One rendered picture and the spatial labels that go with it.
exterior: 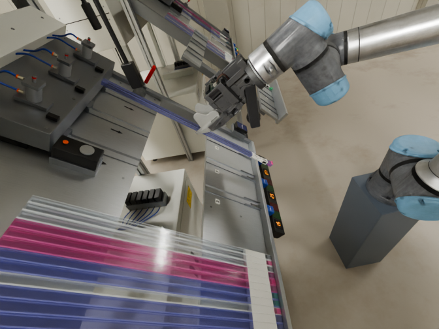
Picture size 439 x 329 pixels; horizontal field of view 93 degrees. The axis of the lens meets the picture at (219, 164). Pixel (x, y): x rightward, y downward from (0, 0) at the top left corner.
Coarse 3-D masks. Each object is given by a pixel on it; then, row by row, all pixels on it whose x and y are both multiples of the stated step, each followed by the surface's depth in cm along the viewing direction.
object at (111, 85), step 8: (104, 80) 47; (112, 88) 47; (120, 88) 48; (128, 96) 49; (136, 96) 49; (144, 104) 50; (152, 104) 51; (160, 112) 52; (168, 112) 52; (176, 120) 54; (184, 120) 54; (192, 128) 56; (208, 136) 58; (216, 136) 58; (224, 144) 60; (232, 144) 60; (240, 152) 62; (248, 152) 63
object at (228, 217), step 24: (216, 144) 73; (240, 144) 82; (216, 168) 65; (240, 168) 72; (216, 192) 58; (240, 192) 64; (216, 216) 53; (240, 216) 58; (216, 240) 49; (240, 240) 52; (264, 240) 57
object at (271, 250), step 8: (248, 144) 85; (256, 160) 77; (256, 168) 74; (256, 176) 72; (256, 184) 70; (264, 200) 64; (264, 208) 62; (264, 216) 61; (264, 224) 60; (264, 232) 58; (272, 240) 55; (272, 248) 54; (272, 256) 53; (272, 264) 52; (280, 272) 50; (280, 280) 49; (280, 288) 47; (280, 296) 46; (280, 304) 46; (288, 312) 44; (288, 320) 43; (288, 328) 42
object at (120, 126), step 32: (96, 96) 56; (96, 128) 50; (128, 128) 55; (0, 160) 35; (32, 160) 38; (128, 160) 49; (0, 192) 33; (32, 192) 35; (64, 192) 38; (96, 192) 41; (128, 192) 44; (0, 224) 30
